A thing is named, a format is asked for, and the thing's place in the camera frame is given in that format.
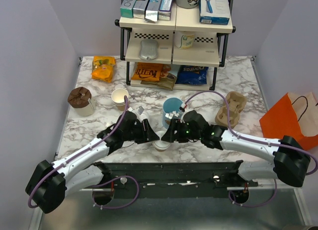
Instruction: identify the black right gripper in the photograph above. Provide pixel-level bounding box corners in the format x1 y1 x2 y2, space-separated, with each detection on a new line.
160 118 202 143

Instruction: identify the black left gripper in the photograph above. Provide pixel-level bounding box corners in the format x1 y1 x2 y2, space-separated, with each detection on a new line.
123 119 160 145

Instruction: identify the single kraft paper cup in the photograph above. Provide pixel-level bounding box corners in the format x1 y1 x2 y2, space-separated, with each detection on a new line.
152 140 171 152

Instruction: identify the kraft paper cup stack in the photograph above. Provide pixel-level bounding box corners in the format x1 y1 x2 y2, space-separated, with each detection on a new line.
111 88 129 111

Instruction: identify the brown pulp cup carrier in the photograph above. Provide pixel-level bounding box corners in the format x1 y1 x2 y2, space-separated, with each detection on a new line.
215 91 247 129

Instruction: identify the single white cup lid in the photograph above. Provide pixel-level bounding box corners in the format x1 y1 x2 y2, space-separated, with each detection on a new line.
152 131 171 152

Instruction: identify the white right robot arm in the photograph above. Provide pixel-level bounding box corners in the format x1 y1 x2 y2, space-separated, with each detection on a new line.
161 110 310 187

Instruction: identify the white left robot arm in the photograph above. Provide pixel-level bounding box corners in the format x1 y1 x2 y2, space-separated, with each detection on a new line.
25 111 160 214

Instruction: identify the blue cylindrical sugar container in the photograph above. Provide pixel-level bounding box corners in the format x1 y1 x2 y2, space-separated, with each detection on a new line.
162 97 183 129

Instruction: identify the brown cookie snack bag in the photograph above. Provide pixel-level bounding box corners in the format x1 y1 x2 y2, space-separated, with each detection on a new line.
141 64 180 90

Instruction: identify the orange kettle chips bag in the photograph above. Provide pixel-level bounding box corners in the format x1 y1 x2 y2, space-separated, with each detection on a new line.
131 62 163 81

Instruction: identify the blue doritos bag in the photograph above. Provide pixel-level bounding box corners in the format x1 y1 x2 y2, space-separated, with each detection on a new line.
175 65 209 85

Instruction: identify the brown topped white container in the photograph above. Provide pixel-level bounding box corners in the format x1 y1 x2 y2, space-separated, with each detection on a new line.
68 87 96 116

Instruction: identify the orange yellow snack bag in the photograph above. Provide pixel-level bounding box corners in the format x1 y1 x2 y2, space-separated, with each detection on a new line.
91 56 116 83

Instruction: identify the silver grey sponge pouch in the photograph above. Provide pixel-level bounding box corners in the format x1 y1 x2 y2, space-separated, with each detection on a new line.
139 39 159 60

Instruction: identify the cream black shelf rack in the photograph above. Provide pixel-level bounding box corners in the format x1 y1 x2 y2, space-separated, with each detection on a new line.
115 4 236 90

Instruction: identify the white yellow printed cup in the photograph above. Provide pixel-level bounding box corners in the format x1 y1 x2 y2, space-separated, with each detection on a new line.
174 31 195 49

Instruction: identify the purple white toothpaste box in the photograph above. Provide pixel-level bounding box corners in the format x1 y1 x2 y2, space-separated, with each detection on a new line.
158 0 174 21

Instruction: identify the silver blue toothpaste box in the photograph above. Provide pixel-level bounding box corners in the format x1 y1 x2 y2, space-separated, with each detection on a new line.
145 0 162 22

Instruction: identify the orange paper bag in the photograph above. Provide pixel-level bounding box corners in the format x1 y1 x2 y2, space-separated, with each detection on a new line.
259 92 318 151

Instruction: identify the teal toothpaste box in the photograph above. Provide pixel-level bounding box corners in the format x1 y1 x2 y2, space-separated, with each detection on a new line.
120 0 137 18

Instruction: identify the blue razor package box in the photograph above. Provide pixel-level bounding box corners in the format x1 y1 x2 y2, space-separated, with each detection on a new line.
199 0 231 25

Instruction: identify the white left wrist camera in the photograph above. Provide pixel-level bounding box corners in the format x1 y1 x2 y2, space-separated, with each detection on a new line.
133 106 147 121

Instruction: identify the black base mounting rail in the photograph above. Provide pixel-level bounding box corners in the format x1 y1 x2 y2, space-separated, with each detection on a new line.
93 160 258 202

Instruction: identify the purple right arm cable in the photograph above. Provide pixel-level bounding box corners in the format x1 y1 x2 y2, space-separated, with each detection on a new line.
183 90 318 176

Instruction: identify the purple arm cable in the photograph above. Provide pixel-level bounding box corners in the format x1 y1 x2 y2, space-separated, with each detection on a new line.
27 95 130 208
183 90 318 176

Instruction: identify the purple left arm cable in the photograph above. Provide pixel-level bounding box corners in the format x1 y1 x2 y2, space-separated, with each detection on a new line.
27 95 130 208

